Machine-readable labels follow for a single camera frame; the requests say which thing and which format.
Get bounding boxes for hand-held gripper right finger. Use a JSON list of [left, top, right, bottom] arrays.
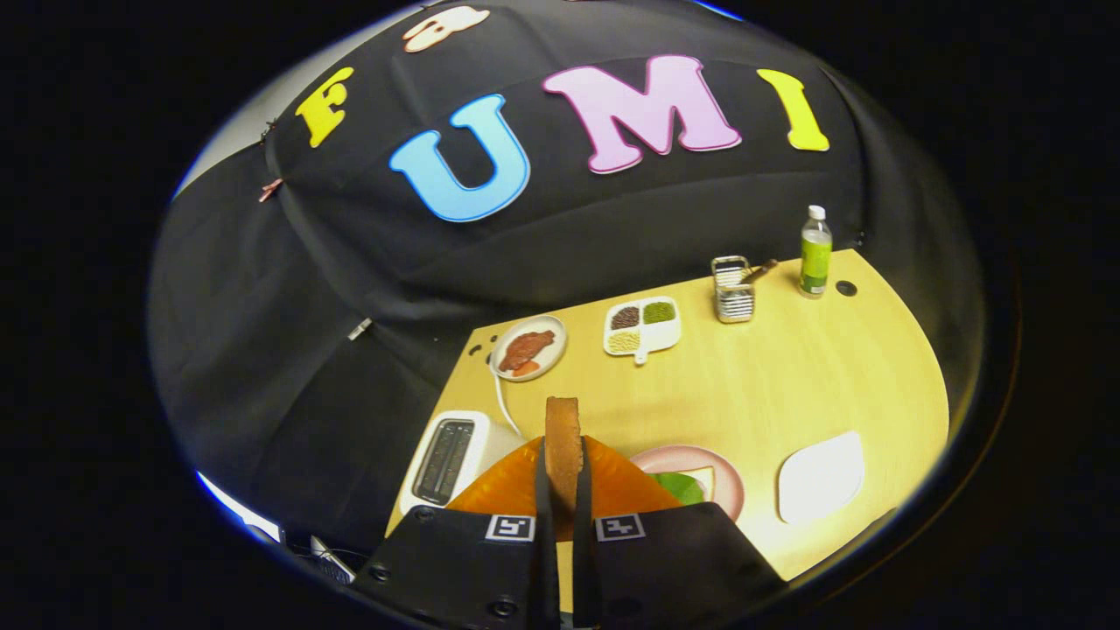
[[573, 435, 788, 630]]

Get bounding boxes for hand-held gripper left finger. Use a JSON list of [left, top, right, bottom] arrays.
[[350, 436, 561, 630]]

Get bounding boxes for toasted white bread slice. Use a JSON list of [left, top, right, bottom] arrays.
[[544, 396, 585, 517]]

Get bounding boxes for green lettuce leaf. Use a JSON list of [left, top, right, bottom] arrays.
[[654, 471, 706, 507]]

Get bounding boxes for white toaster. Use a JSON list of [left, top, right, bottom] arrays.
[[399, 410, 526, 515]]

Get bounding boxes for pink round plate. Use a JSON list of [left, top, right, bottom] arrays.
[[630, 444, 746, 523]]

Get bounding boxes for red-brown meat slice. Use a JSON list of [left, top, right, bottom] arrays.
[[499, 329, 557, 373]]

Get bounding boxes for grey round plate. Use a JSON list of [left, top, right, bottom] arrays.
[[488, 315, 569, 383]]

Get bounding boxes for white divided dish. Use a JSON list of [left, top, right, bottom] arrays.
[[603, 296, 683, 366]]

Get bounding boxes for white plate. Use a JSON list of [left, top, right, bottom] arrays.
[[777, 430, 866, 525]]

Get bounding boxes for green label drink bottle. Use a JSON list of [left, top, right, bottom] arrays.
[[798, 205, 834, 299]]

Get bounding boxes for white toaster cable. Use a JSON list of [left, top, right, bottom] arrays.
[[493, 372, 523, 437]]

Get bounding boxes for metal wire rack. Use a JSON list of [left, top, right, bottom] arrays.
[[710, 255, 756, 325]]

